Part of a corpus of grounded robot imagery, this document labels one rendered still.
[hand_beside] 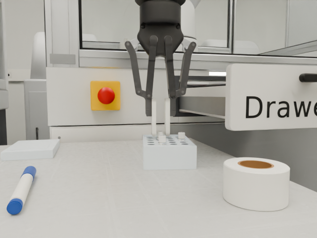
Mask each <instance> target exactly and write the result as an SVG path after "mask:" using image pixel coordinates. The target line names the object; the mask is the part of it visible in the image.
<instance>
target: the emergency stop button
mask: <svg viewBox="0 0 317 238"><path fill-rule="evenodd" d="M114 98H115V93H114V91H113V90H112V89H111V88H108V87H104V88H102V89H100V90H99V92H98V99H99V101H100V102H101V103H103V104H110V103H112V102H113V100H114Z"/></svg>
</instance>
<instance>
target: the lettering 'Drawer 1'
mask: <svg viewBox="0 0 317 238"><path fill-rule="evenodd" d="M249 99H256V100H258V101H259V112H258V114H256V115H254V116H249ZM273 103H274V104H275V103H276V101H273V102H271V103H270V102H267V118H269V110H270V105H271V104H273ZM281 103H285V104H286V105H287V107H282V108H280V109H279V110H278V112H277V114H278V117H280V118H284V117H286V116H287V117H289V109H290V106H289V104H288V102H286V101H281V102H279V104H281ZM310 105H311V101H310V102H309V104H308V108H307V111H306V110H305V104H304V102H301V104H300V108H299V112H298V109H297V104H296V102H294V107H295V112H296V117H299V116H300V112H301V108H302V106H303V111H304V116H305V117H307V116H308V113H309V109H310ZM262 108H263V104H262V101H261V99H260V98H258V97H256V96H246V118H256V117H258V116H259V115H260V114H261V113H262ZM281 110H287V112H286V114H285V115H283V116H282V115H280V111H281ZM314 113H315V115H316V116H317V103H316V104H315V106H314Z"/></svg>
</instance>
